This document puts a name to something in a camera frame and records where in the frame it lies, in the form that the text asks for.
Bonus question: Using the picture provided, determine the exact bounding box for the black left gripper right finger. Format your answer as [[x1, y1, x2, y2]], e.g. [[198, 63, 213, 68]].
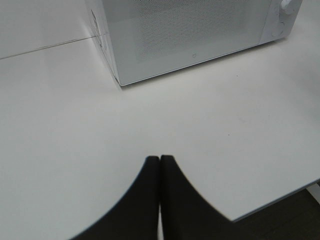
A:
[[160, 155, 234, 240]]

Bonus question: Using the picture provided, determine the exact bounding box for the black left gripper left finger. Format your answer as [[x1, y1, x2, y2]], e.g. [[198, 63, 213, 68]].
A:
[[73, 156, 160, 240]]

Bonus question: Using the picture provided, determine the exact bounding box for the white microwave door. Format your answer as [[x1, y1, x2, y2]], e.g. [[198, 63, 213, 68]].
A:
[[102, 0, 273, 87]]

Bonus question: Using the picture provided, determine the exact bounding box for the round white door button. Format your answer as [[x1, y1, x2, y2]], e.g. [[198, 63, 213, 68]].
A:
[[276, 22, 285, 36]]

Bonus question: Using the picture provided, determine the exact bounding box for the white microwave knob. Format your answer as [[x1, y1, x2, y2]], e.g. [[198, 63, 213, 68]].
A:
[[280, 0, 294, 11]]

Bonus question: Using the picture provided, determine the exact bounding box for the white microwave oven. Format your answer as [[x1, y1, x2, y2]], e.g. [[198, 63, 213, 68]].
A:
[[89, 0, 303, 87]]

